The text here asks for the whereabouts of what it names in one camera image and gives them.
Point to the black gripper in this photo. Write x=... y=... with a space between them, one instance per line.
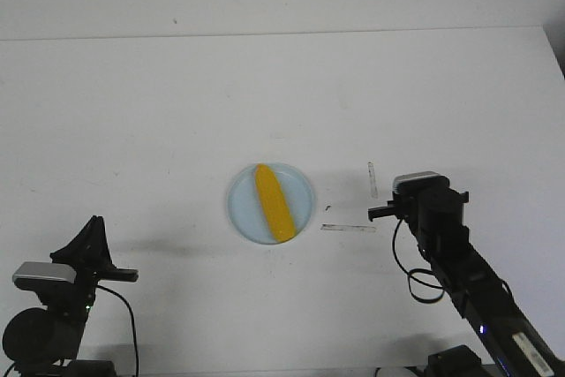
x=71 y=293
x=434 y=217

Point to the yellow corn cob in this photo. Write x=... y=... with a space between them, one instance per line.
x=274 y=204

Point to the light blue round plate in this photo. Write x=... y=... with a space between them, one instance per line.
x=243 y=205

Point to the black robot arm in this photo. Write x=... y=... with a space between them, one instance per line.
x=45 y=340
x=487 y=303

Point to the clear tape strip on table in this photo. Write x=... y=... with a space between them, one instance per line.
x=347 y=228

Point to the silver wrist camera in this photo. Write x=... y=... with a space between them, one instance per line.
x=39 y=276
x=407 y=184

